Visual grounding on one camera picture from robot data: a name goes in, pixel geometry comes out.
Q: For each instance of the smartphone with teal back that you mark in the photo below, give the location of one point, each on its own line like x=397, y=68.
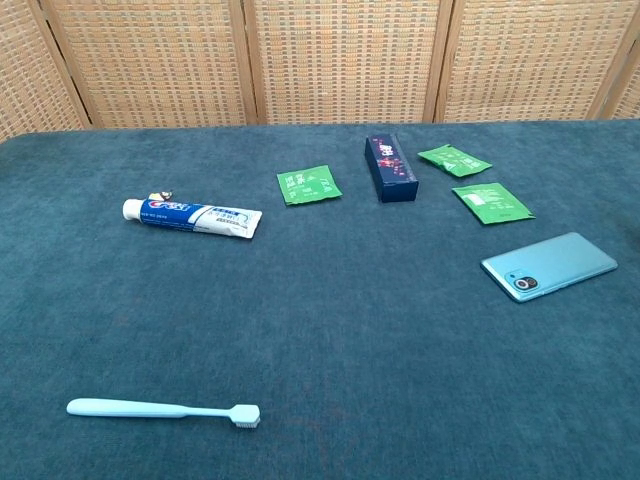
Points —
x=550, y=265

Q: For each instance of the green sachet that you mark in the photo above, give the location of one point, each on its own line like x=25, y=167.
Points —
x=492, y=202
x=307, y=186
x=457, y=161

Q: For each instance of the dark teal table cloth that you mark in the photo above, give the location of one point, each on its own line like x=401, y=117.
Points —
x=300, y=310

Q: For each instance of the dark blue carton box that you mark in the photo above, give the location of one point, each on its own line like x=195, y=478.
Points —
x=392, y=170

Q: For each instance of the blue and white toothpaste tube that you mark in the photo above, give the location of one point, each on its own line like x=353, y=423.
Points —
x=195, y=215

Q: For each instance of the woven bamboo screen panel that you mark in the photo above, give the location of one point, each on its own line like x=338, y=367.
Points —
x=627, y=85
x=30, y=75
x=155, y=60
x=530, y=60
x=345, y=60

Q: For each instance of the light blue toothbrush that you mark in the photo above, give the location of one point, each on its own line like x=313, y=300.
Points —
x=150, y=410

